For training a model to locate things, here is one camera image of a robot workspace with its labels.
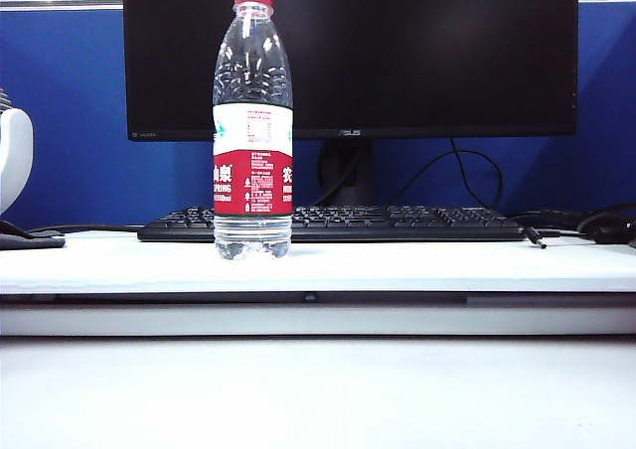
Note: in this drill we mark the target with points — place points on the black monitor stand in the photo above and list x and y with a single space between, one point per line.
348 176

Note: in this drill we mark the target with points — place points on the black computer monitor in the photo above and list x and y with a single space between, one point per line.
422 46

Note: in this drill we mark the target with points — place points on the clear plastic water bottle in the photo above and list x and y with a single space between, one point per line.
253 121

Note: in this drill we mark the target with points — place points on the white desk fan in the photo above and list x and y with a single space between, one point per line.
15 156

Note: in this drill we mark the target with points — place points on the black computer keyboard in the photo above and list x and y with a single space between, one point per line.
397 223

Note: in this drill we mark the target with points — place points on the white board platform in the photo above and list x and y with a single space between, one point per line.
397 270

